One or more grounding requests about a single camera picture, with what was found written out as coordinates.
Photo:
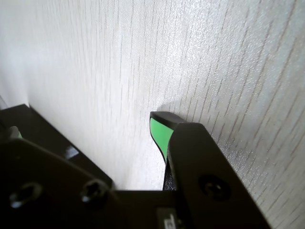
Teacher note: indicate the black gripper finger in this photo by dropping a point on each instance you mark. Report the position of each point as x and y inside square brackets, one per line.
[202, 167]
[35, 186]

